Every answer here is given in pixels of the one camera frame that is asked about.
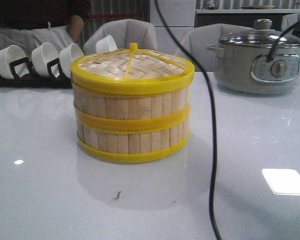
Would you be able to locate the woven bamboo steamer lid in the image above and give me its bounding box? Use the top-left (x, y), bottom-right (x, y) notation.
top-left (70, 43), bottom-right (195, 97)

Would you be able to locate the grey chair left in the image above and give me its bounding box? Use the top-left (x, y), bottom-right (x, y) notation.
top-left (83, 19), bottom-right (158, 55)

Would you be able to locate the glass pot lid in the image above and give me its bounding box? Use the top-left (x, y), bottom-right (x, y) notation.
top-left (219, 18), bottom-right (300, 48)

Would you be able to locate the black cable right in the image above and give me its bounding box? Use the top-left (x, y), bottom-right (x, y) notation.
top-left (153, 0), bottom-right (300, 240)

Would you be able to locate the bamboo steamer basket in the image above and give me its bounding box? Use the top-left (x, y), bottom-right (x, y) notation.
top-left (73, 83), bottom-right (191, 134)
top-left (77, 118), bottom-right (191, 164)

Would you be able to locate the grey chair middle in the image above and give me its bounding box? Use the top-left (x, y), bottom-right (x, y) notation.
top-left (179, 23), bottom-right (250, 72)

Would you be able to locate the white bowl far left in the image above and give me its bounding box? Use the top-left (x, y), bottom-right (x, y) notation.
top-left (0, 45), bottom-right (26, 80)

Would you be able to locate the black bowl rack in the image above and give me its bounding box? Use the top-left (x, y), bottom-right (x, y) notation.
top-left (0, 56), bottom-right (72, 89)

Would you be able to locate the grey electric cooking pot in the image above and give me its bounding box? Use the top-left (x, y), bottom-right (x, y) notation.
top-left (207, 41), bottom-right (300, 95)

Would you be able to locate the grey chair far right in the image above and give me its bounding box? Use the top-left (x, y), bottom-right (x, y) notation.
top-left (280, 13), bottom-right (300, 34)

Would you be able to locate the white bowl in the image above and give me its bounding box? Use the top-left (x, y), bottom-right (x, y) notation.
top-left (59, 43), bottom-right (84, 78)
top-left (0, 45), bottom-right (26, 80)
top-left (95, 35), bottom-right (118, 53)
top-left (31, 42), bottom-right (59, 78)

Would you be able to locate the standing person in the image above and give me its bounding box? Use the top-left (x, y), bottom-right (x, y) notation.
top-left (0, 0), bottom-right (91, 57)

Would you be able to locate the grey chair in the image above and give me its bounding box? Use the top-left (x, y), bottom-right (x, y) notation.
top-left (280, 13), bottom-right (300, 34)
top-left (179, 23), bottom-right (250, 72)
top-left (83, 19), bottom-right (158, 55)

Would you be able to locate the white bowl right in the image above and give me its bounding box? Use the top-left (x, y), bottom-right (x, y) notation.
top-left (95, 35), bottom-right (118, 53)

